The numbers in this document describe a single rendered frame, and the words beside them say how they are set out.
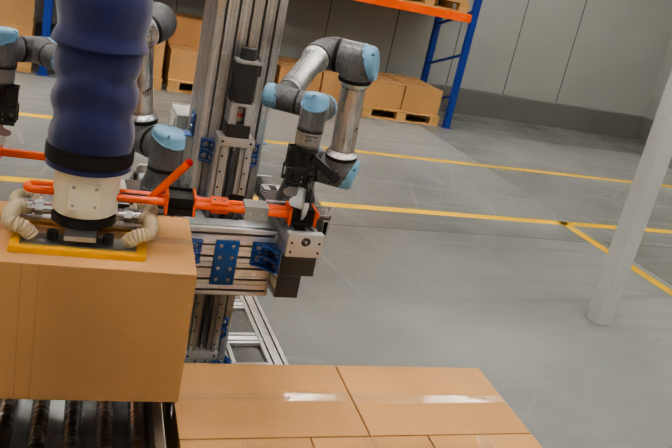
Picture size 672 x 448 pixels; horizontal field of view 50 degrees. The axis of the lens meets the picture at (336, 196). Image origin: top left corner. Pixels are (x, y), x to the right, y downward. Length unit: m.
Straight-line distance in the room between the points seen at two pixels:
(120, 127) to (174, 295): 0.46
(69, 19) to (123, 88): 0.20
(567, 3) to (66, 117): 11.43
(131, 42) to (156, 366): 0.87
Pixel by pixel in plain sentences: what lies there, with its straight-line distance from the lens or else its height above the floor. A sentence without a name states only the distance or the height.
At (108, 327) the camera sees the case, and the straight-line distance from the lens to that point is 2.01.
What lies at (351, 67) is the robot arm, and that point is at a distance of 2.44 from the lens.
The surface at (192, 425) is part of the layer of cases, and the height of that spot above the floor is 0.54.
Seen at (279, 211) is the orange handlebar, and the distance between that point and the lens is 2.09.
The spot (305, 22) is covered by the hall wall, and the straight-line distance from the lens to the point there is 10.87.
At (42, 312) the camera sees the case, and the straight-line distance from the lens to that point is 2.00.
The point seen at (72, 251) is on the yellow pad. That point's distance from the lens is 1.98.
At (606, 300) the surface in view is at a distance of 5.14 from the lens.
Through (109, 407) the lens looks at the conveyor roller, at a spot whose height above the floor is 0.55.
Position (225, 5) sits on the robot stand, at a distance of 2.61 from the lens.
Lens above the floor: 1.92
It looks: 18 degrees down
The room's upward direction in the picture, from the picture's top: 12 degrees clockwise
